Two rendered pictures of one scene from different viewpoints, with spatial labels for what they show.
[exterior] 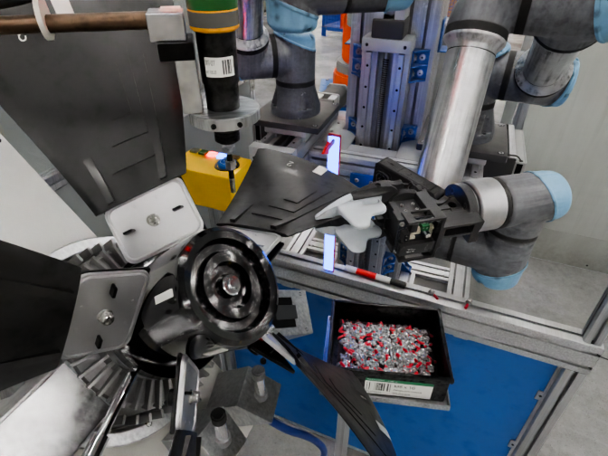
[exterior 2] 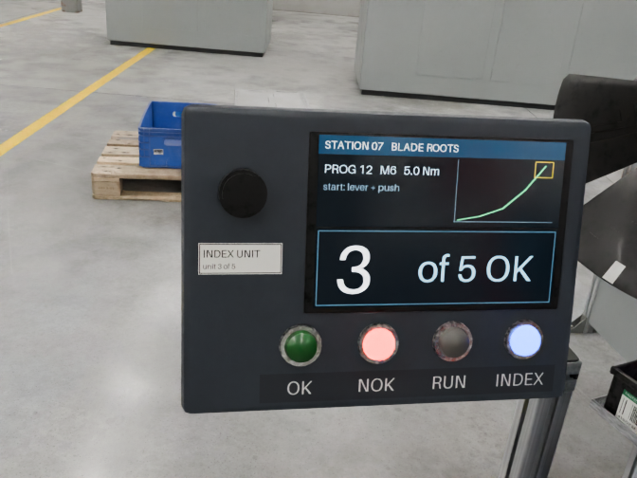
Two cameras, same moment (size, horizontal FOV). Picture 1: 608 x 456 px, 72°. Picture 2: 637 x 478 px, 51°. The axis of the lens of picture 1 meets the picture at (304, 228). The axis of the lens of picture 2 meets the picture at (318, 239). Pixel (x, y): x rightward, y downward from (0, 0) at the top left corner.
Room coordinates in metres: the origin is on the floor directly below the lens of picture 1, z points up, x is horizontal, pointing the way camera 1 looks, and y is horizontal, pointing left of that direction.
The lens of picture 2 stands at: (0.80, -0.98, 1.35)
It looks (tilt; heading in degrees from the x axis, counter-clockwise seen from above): 24 degrees down; 145
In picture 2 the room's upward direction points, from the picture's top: 5 degrees clockwise
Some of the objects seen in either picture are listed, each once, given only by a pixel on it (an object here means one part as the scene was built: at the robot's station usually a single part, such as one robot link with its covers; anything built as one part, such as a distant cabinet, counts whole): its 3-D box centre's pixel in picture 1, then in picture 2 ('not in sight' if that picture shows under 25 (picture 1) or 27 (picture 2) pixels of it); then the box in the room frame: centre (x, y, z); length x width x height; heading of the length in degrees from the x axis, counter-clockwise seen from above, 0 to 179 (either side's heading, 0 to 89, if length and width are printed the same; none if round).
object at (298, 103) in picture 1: (295, 94); not in sight; (1.26, 0.03, 1.09); 0.15 x 0.15 x 0.10
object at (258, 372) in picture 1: (259, 383); not in sight; (0.36, 0.06, 0.96); 0.02 x 0.02 x 0.06
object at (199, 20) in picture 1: (213, 16); not in sight; (0.40, 0.08, 1.44); 0.04 x 0.04 x 0.01
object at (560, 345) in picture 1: (370, 291); not in sight; (0.70, -0.15, 0.82); 0.90 x 0.04 x 0.08; 67
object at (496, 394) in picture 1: (358, 386); not in sight; (0.70, -0.15, 0.45); 0.82 x 0.02 x 0.66; 67
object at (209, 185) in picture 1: (213, 181); not in sight; (0.85, 0.21, 1.02); 0.16 x 0.10 x 0.11; 67
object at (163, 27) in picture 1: (208, 68); not in sight; (0.40, 0.09, 1.40); 0.09 x 0.07 x 0.10; 102
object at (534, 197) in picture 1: (522, 200); not in sight; (0.52, -0.32, 1.17); 0.11 x 0.08 x 0.09; 104
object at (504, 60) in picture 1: (481, 71); not in sight; (1.08, -0.44, 1.20); 0.13 x 0.12 x 0.14; 65
